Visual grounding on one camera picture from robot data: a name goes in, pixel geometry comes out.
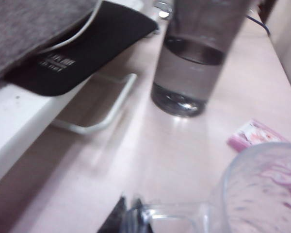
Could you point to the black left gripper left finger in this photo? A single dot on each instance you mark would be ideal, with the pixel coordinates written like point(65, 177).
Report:
point(116, 218)

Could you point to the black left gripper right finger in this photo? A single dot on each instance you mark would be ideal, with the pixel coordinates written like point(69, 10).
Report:
point(137, 218)

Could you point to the clear plastic mug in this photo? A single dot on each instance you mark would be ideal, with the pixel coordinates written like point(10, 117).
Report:
point(257, 194)

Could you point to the tall tinted water glass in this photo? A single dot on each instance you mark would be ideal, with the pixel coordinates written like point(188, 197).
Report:
point(184, 80)

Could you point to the pink paper packet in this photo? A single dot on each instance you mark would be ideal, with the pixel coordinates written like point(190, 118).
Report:
point(247, 136)

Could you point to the black pouch with white print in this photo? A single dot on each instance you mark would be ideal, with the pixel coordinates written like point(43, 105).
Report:
point(87, 53)

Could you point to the small shiny metal object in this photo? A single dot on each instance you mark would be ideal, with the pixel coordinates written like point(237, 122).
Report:
point(163, 14)

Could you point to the grey fabric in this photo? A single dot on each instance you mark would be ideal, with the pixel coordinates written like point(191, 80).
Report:
point(26, 29)

